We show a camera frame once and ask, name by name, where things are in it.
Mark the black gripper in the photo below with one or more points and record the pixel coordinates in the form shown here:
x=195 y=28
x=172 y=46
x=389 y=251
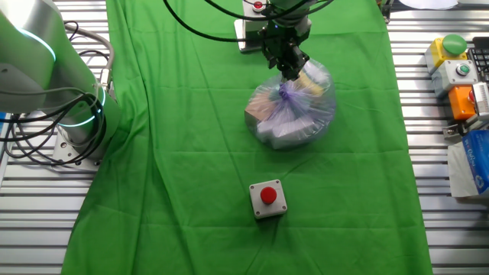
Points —
x=284 y=40

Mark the clear plastic bag with items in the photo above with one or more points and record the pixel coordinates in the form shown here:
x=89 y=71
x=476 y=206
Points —
x=290 y=118

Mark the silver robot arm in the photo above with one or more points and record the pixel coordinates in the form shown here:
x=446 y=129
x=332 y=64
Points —
x=34 y=68

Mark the yellow sponge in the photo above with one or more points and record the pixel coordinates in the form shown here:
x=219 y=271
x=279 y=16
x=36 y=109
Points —
x=311 y=86

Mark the grey box red button rear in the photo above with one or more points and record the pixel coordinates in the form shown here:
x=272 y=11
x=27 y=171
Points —
x=240 y=36

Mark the grey red-button box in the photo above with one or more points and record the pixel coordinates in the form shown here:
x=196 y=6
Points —
x=252 y=19
x=258 y=206

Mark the green cloth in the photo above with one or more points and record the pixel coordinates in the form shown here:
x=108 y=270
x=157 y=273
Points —
x=191 y=153

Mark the yellow box green button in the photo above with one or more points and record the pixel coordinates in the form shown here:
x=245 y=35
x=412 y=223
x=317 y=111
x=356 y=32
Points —
x=439 y=51

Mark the grey box green button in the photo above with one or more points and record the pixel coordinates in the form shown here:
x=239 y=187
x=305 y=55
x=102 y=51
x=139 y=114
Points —
x=454 y=74

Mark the orange box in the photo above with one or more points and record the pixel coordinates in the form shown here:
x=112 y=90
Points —
x=460 y=103

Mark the black keyboard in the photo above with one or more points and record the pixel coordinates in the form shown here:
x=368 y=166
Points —
x=482 y=57

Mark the blue tissue pack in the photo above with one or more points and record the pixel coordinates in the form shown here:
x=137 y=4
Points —
x=477 y=160

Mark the aluminium corner bracket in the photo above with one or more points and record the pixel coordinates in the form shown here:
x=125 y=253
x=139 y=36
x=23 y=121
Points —
x=452 y=131

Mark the silver depth camera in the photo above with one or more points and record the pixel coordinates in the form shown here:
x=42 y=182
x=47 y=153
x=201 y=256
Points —
x=482 y=101

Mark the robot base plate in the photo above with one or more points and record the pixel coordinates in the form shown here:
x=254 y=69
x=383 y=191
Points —
x=63 y=147

